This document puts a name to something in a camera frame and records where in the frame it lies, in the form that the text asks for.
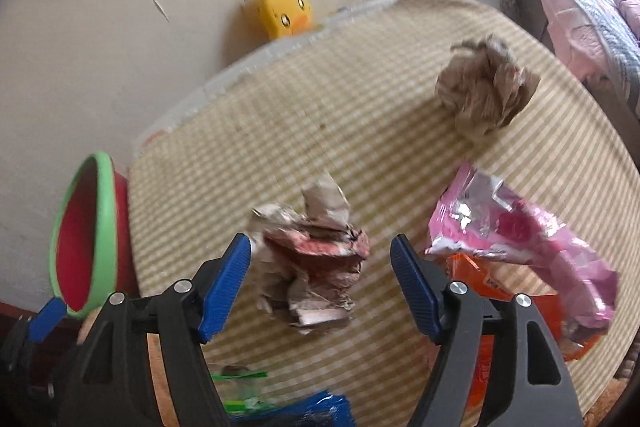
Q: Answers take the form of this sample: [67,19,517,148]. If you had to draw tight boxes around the yellow duck toy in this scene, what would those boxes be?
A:
[257,0,315,42]

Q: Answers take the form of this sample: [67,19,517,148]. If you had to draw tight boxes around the orange plastic wrapper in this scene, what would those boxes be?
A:
[440,252,601,403]

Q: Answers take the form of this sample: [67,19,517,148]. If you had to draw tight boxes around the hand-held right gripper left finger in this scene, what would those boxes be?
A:
[60,232,252,427]

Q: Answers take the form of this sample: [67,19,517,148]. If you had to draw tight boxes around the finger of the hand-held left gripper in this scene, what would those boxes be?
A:
[5,297,68,358]
[0,357,63,414]

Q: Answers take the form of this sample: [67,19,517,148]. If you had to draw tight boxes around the blue checked quilt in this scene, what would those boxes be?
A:
[522,0,640,108]

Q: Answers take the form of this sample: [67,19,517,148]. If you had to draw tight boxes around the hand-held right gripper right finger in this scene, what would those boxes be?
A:
[390,234,586,427]

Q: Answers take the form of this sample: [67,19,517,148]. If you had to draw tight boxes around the green striped clear wrapper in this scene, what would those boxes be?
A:
[210,367,271,413]

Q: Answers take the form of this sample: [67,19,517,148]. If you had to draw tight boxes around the pink foil wrapper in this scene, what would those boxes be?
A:
[425,162,621,333]

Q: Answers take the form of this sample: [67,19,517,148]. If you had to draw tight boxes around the blue plastic wrapper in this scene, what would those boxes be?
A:
[230,392,358,427]

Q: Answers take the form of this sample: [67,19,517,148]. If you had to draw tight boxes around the reddish paper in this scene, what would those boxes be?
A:
[250,172,372,337]

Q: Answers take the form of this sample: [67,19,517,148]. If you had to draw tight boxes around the pink comforter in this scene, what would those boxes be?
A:
[610,0,640,42]

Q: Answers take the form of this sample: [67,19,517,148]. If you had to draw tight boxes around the grey paper ball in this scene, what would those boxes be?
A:
[434,34,542,138]

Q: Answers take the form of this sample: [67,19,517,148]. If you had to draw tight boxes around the green rimmed red bin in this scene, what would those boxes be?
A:
[49,152,138,320]

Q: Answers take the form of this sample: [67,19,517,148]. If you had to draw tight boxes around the pink bed skirt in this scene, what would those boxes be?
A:
[515,0,640,82]

